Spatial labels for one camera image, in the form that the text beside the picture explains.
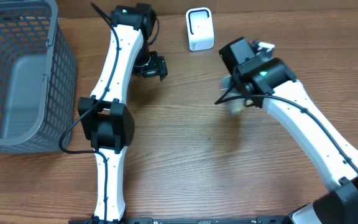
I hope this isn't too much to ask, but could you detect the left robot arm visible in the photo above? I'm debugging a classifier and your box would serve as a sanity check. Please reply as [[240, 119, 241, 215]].
[[78, 3, 168, 223]]

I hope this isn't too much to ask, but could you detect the cream snack bag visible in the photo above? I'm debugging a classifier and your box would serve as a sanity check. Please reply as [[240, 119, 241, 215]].
[[221, 76, 254, 116]]

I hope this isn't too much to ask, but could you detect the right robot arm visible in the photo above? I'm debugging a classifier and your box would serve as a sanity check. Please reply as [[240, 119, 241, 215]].
[[216, 37, 358, 223]]

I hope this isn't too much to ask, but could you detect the grey plastic shopping basket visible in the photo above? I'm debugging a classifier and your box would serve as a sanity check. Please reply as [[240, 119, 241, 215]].
[[0, 1, 77, 154]]

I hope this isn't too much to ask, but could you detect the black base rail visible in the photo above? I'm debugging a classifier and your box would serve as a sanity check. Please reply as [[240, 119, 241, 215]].
[[68, 216, 291, 224]]

